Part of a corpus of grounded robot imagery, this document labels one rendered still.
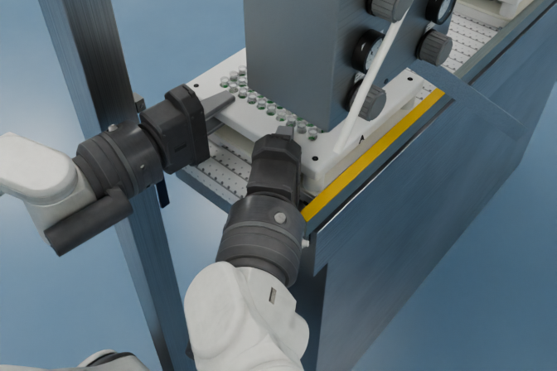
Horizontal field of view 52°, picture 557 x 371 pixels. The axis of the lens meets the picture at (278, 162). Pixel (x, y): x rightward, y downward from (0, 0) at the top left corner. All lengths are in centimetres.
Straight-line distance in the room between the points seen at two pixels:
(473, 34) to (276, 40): 63
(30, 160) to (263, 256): 28
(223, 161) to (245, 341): 36
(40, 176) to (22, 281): 127
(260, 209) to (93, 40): 28
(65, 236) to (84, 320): 113
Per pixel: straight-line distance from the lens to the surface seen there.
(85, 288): 185
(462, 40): 107
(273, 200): 61
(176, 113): 72
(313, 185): 72
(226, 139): 79
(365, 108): 52
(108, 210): 68
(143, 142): 70
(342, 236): 82
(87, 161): 70
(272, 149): 64
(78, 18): 70
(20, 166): 69
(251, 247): 58
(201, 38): 271
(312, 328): 119
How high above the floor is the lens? 150
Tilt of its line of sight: 46 degrees down
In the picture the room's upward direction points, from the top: straight up
